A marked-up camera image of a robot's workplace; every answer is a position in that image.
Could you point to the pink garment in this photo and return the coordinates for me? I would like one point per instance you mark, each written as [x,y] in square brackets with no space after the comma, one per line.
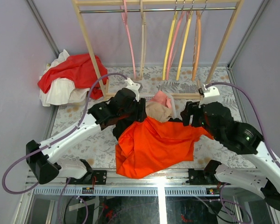
[162,98]

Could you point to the orange wavy hanger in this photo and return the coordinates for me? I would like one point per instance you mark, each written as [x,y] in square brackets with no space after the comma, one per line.
[197,42]

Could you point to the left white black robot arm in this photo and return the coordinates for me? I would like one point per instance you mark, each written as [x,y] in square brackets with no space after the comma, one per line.
[45,158]

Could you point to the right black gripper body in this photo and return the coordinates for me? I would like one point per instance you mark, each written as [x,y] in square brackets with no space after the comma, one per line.
[211,129]

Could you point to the aluminium rail frame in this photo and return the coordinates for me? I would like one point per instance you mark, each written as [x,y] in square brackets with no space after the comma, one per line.
[169,182]

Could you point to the yellow hanger left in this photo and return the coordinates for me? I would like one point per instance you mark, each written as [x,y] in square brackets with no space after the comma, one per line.
[169,43]

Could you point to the white cloth pile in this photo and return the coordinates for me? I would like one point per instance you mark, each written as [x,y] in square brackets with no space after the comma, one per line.
[63,91]

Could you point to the orange t shirt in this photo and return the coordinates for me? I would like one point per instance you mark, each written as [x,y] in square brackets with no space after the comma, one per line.
[150,146]

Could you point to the black garment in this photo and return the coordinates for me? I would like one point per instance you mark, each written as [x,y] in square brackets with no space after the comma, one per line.
[121,126]

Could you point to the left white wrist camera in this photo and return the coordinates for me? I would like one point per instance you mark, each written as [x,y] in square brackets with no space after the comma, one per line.
[135,87]

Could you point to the beige wooden hanger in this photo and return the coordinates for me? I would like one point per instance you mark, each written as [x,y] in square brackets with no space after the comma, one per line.
[143,39]

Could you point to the pink hanger left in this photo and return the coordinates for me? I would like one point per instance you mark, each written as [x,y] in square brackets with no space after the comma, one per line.
[124,16]

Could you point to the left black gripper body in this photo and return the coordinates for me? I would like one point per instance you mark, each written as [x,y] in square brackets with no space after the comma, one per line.
[132,113]

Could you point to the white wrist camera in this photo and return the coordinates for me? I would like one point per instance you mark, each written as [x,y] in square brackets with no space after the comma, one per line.
[208,95]
[135,87]

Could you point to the red cloth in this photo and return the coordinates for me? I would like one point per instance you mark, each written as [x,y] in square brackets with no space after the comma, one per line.
[77,68]

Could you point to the yellow hanger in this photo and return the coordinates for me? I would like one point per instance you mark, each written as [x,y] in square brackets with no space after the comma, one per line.
[169,43]
[186,34]

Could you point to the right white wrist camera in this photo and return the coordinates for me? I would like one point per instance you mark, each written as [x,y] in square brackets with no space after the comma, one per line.
[208,95]

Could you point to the white laundry basket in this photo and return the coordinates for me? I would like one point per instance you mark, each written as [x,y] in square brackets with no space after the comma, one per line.
[148,97]

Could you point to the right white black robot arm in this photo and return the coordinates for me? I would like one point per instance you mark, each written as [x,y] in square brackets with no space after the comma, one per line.
[242,139]

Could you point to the beige garment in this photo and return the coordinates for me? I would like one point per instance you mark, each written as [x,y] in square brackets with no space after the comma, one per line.
[158,111]

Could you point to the yellow hanger right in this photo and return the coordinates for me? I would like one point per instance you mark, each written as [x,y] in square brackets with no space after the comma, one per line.
[186,34]

